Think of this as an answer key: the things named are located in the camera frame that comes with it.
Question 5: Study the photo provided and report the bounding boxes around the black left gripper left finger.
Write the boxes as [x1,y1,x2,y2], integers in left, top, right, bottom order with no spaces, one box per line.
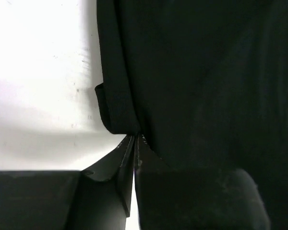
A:
[0,136,134,230]

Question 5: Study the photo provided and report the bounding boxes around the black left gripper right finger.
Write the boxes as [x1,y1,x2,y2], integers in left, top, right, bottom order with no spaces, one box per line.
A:
[134,136,271,230]

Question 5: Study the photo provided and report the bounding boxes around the black tank top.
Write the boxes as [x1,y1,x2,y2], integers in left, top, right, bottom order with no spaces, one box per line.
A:
[95,0,288,230]

